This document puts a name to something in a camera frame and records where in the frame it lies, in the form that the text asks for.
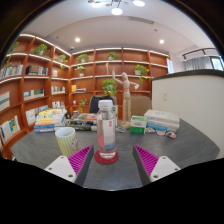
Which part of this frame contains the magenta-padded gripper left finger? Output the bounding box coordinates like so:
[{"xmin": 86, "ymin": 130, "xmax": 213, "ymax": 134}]
[{"xmin": 43, "ymin": 144, "xmax": 95, "ymax": 187}]

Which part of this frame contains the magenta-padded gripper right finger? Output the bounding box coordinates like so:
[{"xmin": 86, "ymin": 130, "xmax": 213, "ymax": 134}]
[{"xmin": 132, "ymin": 144, "xmax": 182, "ymax": 187}]

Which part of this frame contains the clear plastic water bottle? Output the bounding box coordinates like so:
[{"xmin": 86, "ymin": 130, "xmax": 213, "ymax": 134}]
[{"xmin": 95, "ymin": 98, "xmax": 118, "ymax": 161}]

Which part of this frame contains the yellow striped white mug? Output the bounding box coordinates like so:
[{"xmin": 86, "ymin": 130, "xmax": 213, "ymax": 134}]
[{"xmin": 54, "ymin": 126, "xmax": 79, "ymax": 158}]

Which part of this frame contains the flat round red coaster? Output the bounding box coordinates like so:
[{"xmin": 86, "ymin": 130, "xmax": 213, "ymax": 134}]
[{"xmin": 93, "ymin": 149, "xmax": 120, "ymax": 166}]

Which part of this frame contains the stack of white boxes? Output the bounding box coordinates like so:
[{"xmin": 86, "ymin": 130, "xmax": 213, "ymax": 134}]
[{"xmin": 143, "ymin": 108, "xmax": 181, "ymax": 134}]

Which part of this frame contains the green and white box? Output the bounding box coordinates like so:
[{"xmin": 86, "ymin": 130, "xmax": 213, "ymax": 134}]
[{"xmin": 129, "ymin": 115, "xmax": 148, "ymax": 135}]

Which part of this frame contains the colourful stack of books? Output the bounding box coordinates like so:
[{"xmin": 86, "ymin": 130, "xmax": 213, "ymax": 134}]
[{"xmin": 33, "ymin": 106, "xmax": 67, "ymax": 134}]

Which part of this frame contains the dark flat box stack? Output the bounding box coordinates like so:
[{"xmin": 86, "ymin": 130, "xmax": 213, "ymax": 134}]
[{"xmin": 65, "ymin": 112, "xmax": 99, "ymax": 132}]

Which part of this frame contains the tan upholstered chair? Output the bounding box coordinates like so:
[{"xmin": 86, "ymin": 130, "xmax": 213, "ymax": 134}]
[{"xmin": 130, "ymin": 95, "xmax": 153, "ymax": 118}]

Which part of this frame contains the small green white carton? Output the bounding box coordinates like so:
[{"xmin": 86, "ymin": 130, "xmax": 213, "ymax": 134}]
[{"xmin": 112, "ymin": 104, "xmax": 119, "ymax": 126}]

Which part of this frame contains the wooden artist mannequin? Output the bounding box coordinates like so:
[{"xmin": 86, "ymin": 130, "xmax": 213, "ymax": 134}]
[{"xmin": 111, "ymin": 67, "xmax": 141, "ymax": 130}]

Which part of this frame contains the grey curtain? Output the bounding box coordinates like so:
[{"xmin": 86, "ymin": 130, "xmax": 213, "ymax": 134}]
[{"xmin": 184, "ymin": 55, "xmax": 214, "ymax": 71}]

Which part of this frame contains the window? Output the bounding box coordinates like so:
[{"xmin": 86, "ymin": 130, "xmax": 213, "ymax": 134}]
[{"xmin": 209, "ymin": 56, "xmax": 224, "ymax": 72}]

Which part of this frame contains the ceiling air vent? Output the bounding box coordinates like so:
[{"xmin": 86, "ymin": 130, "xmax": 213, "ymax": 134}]
[{"xmin": 127, "ymin": 15, "xmax": 155, "ymax": 25}]

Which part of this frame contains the branched ceiling lamp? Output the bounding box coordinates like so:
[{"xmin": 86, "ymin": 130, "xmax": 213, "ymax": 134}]
[{"xmin": 87, "ymin": 0, "xmax": 147, "ymax": 16}]

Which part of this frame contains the wooden wall shelf unit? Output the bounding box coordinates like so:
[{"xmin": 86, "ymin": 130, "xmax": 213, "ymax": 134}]
[{"xmin": 0, "ymin": 32, "xmax": 172, "ymax": 160}]

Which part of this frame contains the black ceiling track rail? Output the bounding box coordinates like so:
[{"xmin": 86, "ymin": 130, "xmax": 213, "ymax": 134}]
[{"xmin": 181, "ymin": 47, "xmax": 218, "ymax": 61}]

